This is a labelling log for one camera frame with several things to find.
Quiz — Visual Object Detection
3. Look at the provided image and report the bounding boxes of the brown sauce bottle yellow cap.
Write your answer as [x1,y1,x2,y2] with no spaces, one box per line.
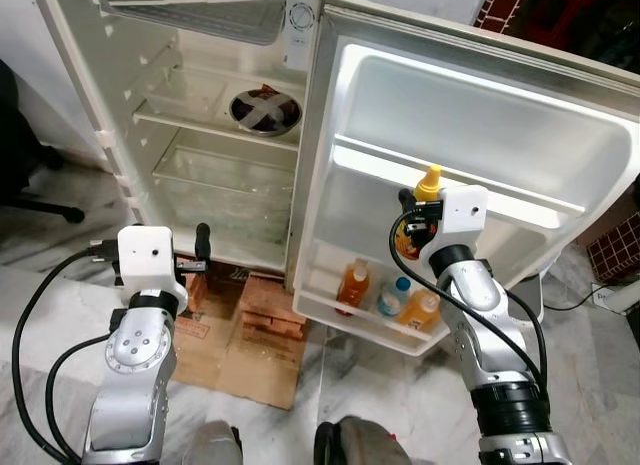
[395,165,444,264]

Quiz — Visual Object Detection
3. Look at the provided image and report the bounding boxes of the glass fridge shelf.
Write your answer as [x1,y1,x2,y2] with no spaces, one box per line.
[150,143,301,248]
[133,65,306,146]

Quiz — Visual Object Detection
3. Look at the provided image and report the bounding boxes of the white fridge door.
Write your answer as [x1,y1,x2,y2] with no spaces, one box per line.
[285,7,640,358]

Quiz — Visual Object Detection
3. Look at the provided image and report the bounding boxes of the blue cap water bottle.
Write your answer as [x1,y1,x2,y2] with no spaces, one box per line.
[378,275,411,318]

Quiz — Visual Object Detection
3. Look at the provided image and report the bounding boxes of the brown cardboard sheet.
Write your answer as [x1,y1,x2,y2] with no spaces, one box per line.
[165,265,306,411]

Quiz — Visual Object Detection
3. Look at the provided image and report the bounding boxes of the round dark bowl crossed bands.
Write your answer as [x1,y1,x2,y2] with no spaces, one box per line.
[228,85,304,137]

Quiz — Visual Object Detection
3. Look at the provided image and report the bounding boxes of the grey robot left leg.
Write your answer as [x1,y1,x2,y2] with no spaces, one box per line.
[183,420,244,465]

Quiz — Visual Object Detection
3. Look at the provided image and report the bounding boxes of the grey robot leg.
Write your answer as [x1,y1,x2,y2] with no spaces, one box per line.
[183,420,244,465]
[314,417,411,465]

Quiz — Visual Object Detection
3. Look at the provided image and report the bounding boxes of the white thermostat panel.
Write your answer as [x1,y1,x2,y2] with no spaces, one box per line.
[283,0,319,74]

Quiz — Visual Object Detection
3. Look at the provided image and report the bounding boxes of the black office chair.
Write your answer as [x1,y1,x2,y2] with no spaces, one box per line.
[0,60,86,226]

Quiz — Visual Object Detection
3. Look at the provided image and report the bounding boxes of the clear freezer compartment flap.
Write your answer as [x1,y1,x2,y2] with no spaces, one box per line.
[95,0,291,46]

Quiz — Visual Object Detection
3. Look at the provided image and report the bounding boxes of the grey robot right leg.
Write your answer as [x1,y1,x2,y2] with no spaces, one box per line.
[314,417,411,465]

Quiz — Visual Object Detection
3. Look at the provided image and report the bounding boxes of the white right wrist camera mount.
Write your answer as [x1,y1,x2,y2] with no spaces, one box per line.
[415,185,489,248]

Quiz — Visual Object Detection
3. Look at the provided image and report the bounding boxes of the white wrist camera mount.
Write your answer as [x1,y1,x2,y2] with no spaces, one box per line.
[415,185,489,248]
[117,225,181,296]

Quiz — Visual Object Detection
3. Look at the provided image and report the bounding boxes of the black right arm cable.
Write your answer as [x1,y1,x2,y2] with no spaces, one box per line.
[388,210,536,386]
[505,288,549,386]

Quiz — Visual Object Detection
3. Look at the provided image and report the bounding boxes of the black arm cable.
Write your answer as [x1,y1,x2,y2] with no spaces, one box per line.
[43,332,116,464]
[8,243,121,465]
[388,210,536,386]
[505,288,549,386]

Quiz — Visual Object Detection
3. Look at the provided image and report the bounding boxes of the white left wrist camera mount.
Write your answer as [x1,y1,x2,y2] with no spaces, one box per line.
[117,225,181,296]

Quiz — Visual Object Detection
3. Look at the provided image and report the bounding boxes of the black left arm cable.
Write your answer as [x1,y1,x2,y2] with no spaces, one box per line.
[8,243,121,465]
[43,332,116,464]

